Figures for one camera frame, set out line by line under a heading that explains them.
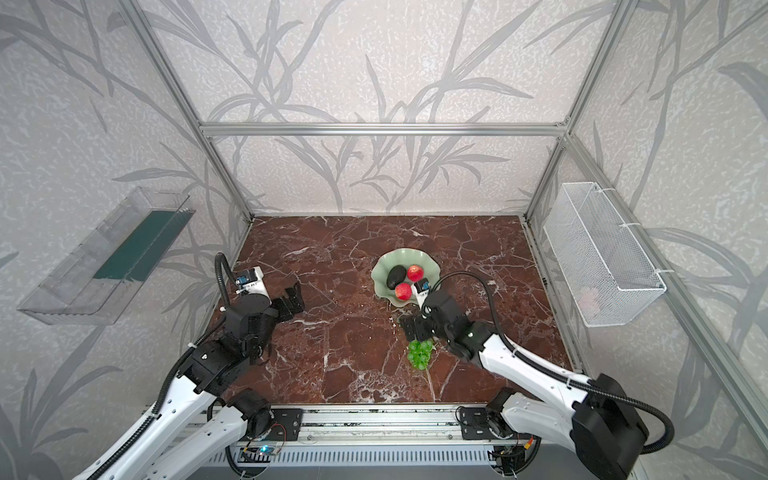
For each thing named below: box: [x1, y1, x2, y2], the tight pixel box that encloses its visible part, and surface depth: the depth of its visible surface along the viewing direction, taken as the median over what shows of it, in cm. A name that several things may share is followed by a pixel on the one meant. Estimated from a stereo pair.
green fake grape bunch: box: [407, 340, 433, 370], surface depth 84 cm
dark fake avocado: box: [386, 264, 407, 290], surface depth 101 cm
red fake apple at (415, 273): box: [407, 264, 425, 283], surface depth 101 cm
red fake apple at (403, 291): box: [395, 282, 413, 301], surface depth 96 cm
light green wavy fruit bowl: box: [371, 248, 441, 307], surface depth 103 cm
